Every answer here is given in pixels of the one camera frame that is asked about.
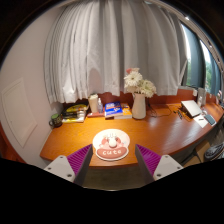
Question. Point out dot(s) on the grey window curtain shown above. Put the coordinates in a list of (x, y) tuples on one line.
[(215, 78), (193, 56)]

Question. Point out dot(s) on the round white cartoon mouse pad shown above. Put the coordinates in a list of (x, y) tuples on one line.
[(111, 153)]

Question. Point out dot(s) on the dark tablet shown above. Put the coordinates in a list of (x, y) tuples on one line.
[(210, 119)]

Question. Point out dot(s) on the blue-covered book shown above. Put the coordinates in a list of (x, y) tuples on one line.
[(112, 109)]

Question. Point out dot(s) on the black pen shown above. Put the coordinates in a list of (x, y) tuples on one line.
[(179, 114)]

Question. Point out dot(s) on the black bag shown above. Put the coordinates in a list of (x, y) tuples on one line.
[(215, 151)]

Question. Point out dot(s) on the white paper sheet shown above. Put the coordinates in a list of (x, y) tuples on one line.
[(201, 121)]

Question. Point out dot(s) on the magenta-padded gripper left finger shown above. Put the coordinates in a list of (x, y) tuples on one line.
[(78, 161)]

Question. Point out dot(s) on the white curtain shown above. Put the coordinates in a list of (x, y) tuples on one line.
[(110, 50)]

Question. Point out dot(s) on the clear spray bottle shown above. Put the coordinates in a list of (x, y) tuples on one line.
[(100, 106)]

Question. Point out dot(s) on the white wall panel door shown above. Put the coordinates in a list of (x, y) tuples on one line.
[(18, 111)]

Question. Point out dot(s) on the white computer mouse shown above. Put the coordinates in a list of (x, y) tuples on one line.
[(112, 142)]

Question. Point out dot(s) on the orange-covered book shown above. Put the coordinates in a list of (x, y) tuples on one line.
[(127, 112)]

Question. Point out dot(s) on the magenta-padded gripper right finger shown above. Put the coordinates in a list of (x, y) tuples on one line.
[(150, 161)]

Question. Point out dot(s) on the black-spined book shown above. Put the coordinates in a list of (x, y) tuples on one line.
[(74, 114)]

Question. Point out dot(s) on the wooden chair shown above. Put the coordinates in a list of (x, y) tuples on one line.
[(196, 158)]

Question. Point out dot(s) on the white flower bouquet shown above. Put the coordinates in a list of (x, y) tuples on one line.
[(135, 80)]

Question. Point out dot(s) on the white ceramic jug vase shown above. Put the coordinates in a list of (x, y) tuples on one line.
[(139, 106)]

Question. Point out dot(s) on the silver upright box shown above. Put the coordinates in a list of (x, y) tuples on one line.
[(201, 97)]

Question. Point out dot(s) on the thin red-brown book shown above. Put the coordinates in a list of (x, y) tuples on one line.
[(95, 114)]

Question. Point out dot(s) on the white yellow-spined book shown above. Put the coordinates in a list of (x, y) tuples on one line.
[(73, 120)]

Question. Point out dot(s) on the silver laptop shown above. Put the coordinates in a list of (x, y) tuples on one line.
[(191, 108)]

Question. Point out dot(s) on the yellow-covered book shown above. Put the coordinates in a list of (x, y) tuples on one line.
[(77, 107)]

